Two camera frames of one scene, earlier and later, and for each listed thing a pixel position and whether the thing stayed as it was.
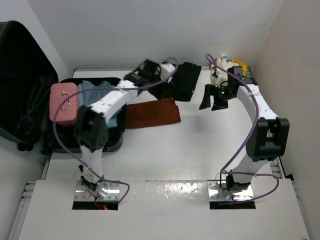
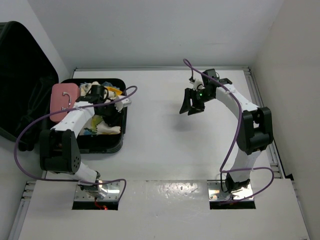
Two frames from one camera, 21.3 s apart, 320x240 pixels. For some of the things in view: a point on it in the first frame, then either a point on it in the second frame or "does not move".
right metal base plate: [218, 191] does not move
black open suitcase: [27, 72] does not move
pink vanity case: [67, 113] does not move
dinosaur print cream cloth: [219, 78] -> [96, 125]
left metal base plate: [112, 193] does not move
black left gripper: [157, 75] -> [114, 119]
